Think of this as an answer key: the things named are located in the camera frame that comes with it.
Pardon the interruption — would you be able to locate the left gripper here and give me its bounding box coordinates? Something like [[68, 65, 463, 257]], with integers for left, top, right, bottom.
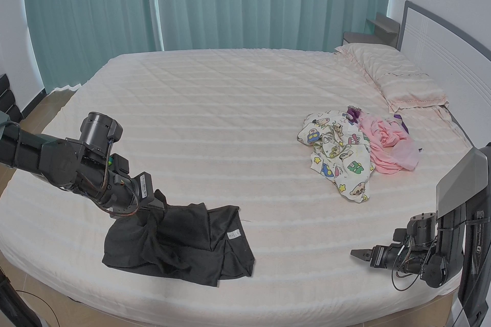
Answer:
[[101, 165, 159, 219]]

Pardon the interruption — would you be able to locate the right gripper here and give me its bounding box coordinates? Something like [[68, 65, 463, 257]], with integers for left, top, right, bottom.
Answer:
[[369, 245, 394, 269]]

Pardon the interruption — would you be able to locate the white printed pyjama top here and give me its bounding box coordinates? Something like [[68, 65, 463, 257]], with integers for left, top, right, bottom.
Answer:
[[298, 110, 374, 203]]

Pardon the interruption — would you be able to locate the pink garment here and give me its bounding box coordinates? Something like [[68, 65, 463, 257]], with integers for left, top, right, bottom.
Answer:
[[347, 106, 422, 176]]

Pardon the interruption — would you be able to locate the bed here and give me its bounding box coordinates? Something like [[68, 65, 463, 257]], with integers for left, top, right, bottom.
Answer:
[[0, 1, 491, 327]]

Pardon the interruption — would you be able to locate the dark grey chest of drawers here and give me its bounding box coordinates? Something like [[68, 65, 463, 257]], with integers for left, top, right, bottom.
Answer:
[[0, 74, 24, 123]]

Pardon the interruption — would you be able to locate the cream pillow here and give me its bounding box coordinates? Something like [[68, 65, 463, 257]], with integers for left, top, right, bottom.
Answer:
[[334, 43, 449, 113]]

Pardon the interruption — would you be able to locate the grey bedside table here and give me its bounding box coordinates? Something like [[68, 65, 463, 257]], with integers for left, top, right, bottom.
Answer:
[[342, 12, 401, 48]]

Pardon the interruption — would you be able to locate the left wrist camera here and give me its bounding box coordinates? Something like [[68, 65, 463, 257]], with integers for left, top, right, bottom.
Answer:
[[110, 154, 132, 177]]

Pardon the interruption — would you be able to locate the black cable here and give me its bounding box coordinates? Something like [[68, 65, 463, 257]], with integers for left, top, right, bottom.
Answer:
[[390, 266, 422, 292], [15, 290, 60, 327]]

